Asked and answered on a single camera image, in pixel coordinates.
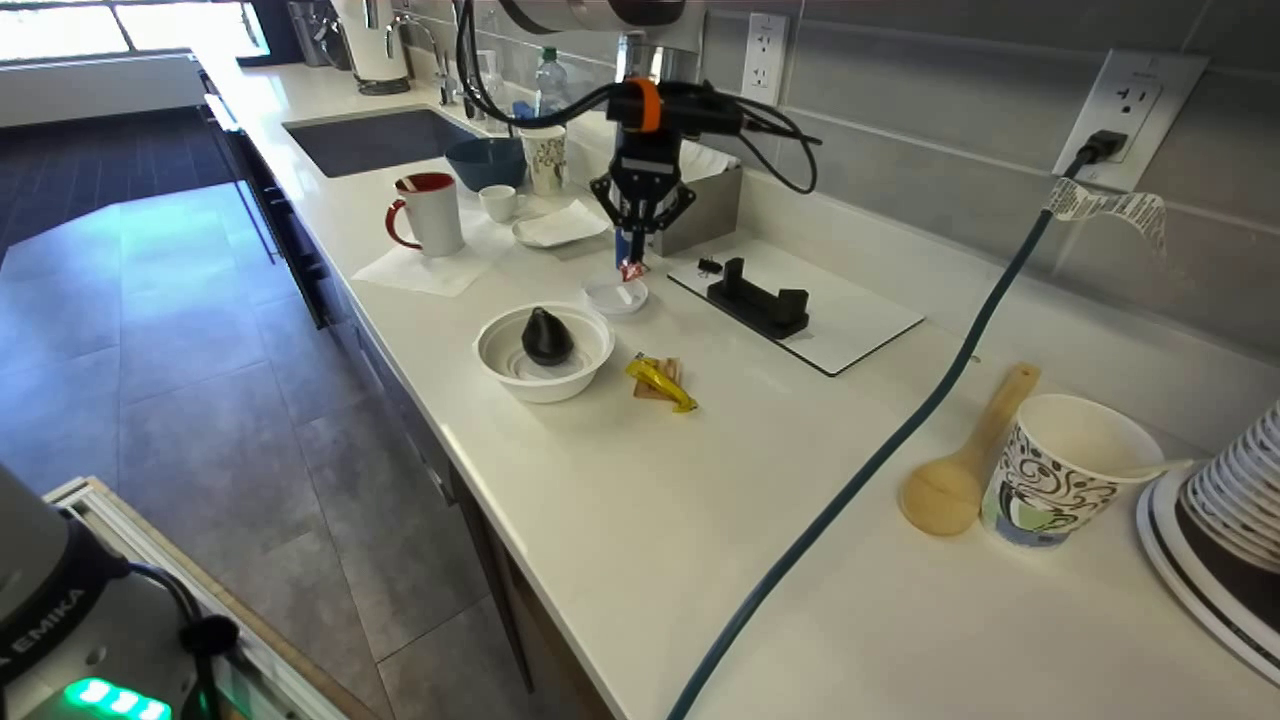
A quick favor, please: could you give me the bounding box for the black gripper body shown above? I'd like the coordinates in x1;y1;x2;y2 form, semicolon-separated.
609;128;687;192

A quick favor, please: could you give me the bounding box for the yellow sachet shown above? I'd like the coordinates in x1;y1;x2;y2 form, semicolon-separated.
623;351;700;417

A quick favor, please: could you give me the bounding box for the grey robot base green light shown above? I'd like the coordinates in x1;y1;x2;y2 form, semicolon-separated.
0;464;178;720

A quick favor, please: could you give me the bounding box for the square white plate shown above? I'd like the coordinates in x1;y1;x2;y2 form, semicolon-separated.
508;194;612;254

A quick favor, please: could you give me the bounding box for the small round white plate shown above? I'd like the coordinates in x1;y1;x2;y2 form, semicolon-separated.
585;273;657;320

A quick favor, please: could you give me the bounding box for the metal napkin holder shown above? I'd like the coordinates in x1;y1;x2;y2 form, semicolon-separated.
652;135;747;260

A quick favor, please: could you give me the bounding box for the white paper towel stack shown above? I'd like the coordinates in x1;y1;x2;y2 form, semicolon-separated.
563;102;620;206

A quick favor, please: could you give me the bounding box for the small patterned paper cup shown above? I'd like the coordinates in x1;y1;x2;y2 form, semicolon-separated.
516;120;573;199

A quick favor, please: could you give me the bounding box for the small white cup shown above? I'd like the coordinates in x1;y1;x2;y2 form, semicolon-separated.
477;178;521;228

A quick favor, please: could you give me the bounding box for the clear water bottle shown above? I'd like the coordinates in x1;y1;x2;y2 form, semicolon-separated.
533;43;575;128

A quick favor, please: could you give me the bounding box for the black plastic holder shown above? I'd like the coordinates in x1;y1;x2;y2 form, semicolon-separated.
703;251;815;340

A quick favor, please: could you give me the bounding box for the blue cloth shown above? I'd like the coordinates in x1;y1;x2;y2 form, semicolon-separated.
444;130;529;194

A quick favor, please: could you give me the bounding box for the black lump object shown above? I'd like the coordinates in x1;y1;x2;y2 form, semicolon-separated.
521;304;580;367

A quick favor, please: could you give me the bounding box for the white round bowl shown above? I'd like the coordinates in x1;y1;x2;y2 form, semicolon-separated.
472;300;620;407

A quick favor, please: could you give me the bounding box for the white paper sheet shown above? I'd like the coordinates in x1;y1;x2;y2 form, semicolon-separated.
347;235;491;300

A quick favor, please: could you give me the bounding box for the metal faucet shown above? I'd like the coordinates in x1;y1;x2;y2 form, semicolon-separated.
430;0;508;128

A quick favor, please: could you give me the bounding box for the white rectangular board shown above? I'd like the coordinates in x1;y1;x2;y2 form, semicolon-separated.
664;235;927;379

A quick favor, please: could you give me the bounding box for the dark kitchen sink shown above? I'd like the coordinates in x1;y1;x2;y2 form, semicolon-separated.
281;102;472;178

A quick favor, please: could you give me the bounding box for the dark counter cabinet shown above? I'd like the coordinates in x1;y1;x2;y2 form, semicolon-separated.
195;73;620;720

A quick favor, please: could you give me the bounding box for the white electric kettle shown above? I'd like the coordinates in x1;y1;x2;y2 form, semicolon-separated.
326;0;415;94

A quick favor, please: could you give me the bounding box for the wooden spoon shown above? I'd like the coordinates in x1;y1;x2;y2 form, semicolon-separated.
896;358;1042;541

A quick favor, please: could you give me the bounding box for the black power plug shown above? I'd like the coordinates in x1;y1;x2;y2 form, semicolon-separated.
1060;122;1132;178

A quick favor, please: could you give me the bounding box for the large patterned paper cup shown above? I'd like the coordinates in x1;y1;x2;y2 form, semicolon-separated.
979;386;1166;553

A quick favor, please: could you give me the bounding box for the stack of white plates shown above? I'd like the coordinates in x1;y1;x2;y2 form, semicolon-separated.
1132;456;1280;693

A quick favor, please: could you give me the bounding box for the stack of paper cups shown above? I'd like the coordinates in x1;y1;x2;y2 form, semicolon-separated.
1175;396;1280;644

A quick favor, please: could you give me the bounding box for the black wrist camera orange ring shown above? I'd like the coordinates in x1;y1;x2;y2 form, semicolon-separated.
602;76;713;135

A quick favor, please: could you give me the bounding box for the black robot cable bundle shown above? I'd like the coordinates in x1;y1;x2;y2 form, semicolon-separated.
447;0;824;199

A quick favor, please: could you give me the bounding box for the small white wall outlet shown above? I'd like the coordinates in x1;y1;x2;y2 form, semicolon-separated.
736;7;791;106

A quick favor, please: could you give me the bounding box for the white mug red handle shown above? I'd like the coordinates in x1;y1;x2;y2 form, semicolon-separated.
382;168;466;260

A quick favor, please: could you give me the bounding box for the green power cable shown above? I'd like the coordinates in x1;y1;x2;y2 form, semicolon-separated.
664;203;1063;720

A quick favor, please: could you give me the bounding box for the clear plastic cable tie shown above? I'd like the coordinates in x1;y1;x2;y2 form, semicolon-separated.
1042;177;1175;251

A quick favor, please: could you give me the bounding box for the large white wall outlet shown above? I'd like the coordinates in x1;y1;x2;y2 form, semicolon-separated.
1053;46;1210;194

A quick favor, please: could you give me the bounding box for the white metal frame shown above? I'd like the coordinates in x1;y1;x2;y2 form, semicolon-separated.
39;470;352;720

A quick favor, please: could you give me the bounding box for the black base cable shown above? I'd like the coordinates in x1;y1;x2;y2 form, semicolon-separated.
124;557;246;720

